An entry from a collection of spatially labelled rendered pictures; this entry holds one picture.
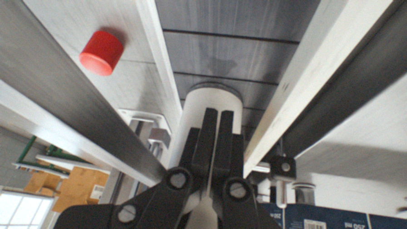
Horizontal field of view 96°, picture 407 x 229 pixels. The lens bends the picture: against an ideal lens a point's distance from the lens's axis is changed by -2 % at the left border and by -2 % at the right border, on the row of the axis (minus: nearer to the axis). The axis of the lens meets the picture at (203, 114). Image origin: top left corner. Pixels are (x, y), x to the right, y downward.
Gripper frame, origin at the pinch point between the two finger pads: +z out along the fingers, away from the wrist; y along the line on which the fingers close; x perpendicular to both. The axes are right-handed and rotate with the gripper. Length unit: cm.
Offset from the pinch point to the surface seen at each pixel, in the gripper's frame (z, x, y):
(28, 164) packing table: 122, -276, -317
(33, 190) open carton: 95, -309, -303
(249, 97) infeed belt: 7.2, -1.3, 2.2
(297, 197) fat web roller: 14.3, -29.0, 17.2
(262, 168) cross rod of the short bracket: 8.3, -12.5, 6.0
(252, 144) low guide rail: 6.2, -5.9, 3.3
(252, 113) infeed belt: 8.1, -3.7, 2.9
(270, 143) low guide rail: 4.2, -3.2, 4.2
